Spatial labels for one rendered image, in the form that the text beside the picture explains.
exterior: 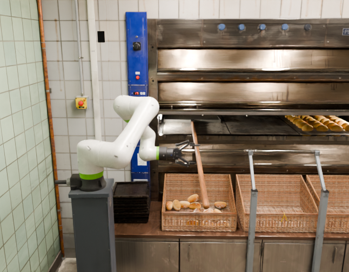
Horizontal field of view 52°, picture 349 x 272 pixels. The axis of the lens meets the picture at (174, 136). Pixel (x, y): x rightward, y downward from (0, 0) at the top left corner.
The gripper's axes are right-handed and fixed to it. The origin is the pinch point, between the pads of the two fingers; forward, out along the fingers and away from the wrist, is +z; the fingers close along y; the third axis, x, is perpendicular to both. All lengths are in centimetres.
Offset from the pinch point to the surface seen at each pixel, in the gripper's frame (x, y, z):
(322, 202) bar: 5, 32, 85
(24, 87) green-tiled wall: -15, -43, -121
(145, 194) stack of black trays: -19, 40, -38
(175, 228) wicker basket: -5, 60, -15
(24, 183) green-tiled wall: 2, 22, -121
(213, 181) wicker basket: -49, 40, 15
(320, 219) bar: 5, 45, 86
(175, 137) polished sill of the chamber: -54, 3, -16
